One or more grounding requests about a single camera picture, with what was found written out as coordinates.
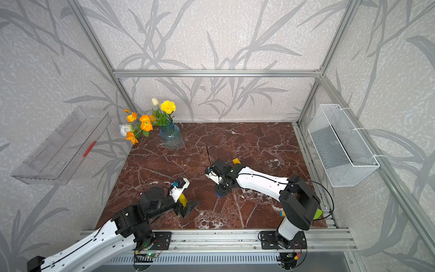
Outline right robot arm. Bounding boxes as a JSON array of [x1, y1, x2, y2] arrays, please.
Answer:
[[205, 159, 322, 249]]

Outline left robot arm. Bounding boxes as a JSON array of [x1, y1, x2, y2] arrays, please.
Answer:
[[27, 186, 200, 272]]

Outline blue glass vase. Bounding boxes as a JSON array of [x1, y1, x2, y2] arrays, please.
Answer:
[[159, 122, 184, 150]]

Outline red marker pen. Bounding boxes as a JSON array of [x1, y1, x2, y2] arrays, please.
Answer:
[[82, 141, 96, 158]]

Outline artificial flower bouquet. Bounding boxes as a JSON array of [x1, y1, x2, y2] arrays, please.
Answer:
[[119, 97, 177, 145]]

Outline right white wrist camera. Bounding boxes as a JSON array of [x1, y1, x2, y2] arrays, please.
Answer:
[[205, 167, 221, 184]]

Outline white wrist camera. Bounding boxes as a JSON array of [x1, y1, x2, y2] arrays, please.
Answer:
[[169, 178, 190, 202], [205, 167, 221, 184]]

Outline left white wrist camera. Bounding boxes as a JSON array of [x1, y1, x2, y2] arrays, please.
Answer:
[[169, 178, 190, 202]]

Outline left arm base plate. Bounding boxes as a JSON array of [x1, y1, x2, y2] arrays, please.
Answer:
[[135, 231, 172, 251]]

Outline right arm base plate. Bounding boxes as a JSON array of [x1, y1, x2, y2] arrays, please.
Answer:
[[258, 231, 307, 250]]

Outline clear plastic wall shelf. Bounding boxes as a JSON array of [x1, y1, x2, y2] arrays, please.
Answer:
[[11, 107, 112, 186]]

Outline aluminium front rail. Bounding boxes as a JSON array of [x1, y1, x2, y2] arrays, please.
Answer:
[[69, 227, 358, 254]]

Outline white wire basket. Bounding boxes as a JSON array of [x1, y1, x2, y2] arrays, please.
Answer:
[[308, 104, 379, 188]]

